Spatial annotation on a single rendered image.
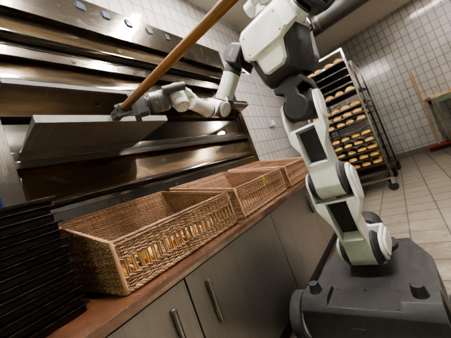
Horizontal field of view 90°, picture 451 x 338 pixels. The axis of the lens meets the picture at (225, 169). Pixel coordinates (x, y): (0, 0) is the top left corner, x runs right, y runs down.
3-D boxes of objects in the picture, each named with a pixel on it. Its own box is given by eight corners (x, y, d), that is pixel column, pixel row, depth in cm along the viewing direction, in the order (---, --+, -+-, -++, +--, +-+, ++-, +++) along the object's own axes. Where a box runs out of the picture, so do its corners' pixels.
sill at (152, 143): (11, 166, 94) (9, 157, 94) (241, 137, 236) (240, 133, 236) (14, 162, 90) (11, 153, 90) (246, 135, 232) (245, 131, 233)
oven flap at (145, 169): (33, 213, 89) (16, 173, 94) (254, 155, 231) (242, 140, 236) (33, 208, 86) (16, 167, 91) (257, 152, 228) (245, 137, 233)
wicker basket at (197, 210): (69, 292, 90) (47, 226, 91) (177, 235, 134) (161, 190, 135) (126, 298, 60) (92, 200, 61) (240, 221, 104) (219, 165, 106)
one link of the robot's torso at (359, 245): (347, 252, 116) (307, 170, 110) (393, 249, 103) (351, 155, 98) (343, 274, 104) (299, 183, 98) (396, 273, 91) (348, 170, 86)
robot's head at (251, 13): (257, 23, 108) (250, 7, 108) (274, 7, 100) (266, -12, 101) (248, 20, 103) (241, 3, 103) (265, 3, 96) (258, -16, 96)
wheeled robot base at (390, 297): (338, 265, 144) (319, 216, 146) (447, 261, 112) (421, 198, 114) (307, 345, 94) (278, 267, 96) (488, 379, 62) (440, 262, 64)
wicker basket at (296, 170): (237, 202, 184) (225, 170, 185) (266, 186, 229) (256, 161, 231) (292, 187, 155) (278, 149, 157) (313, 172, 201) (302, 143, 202)
